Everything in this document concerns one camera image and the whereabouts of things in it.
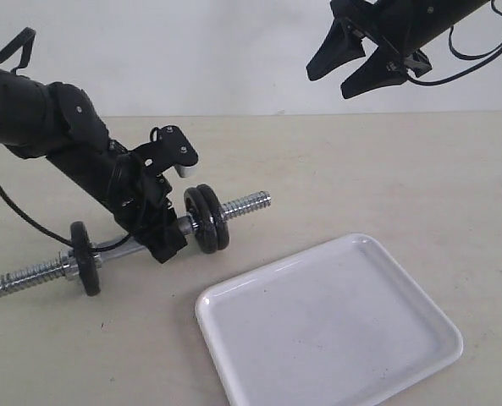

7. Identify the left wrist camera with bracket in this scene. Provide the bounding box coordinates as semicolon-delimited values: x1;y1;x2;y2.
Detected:
133;125;199;178

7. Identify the black weight plate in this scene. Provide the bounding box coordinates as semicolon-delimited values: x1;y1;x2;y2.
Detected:
184;187;218;254
69;221;101;297
197;184;230;250

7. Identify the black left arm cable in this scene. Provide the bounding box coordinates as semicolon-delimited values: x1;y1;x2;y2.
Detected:
0;27;74;249

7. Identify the chrome star collar nut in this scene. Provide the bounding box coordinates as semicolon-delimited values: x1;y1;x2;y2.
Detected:
60;250;80;281

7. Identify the white rectangular tray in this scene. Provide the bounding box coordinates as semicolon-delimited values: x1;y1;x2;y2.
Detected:
195;233;464;405

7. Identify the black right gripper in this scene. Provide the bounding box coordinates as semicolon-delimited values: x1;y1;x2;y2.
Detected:
306;1;432;99

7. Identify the chrome threaded dumbbell bar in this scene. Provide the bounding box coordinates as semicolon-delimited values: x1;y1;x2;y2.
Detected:
0;184;272;298

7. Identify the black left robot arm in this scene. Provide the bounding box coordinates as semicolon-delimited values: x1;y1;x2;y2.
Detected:
0;69;187;263

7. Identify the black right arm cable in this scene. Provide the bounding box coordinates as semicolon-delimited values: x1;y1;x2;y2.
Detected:
402;0;502;85

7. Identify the black and grey right robot arm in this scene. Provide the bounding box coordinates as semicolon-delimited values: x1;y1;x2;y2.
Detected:
306;1;486;99

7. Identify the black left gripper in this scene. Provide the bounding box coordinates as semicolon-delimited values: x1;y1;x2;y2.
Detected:
110;173;187;263

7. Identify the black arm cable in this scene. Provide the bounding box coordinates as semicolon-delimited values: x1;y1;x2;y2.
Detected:
0;27;74;249
402;0;502;85

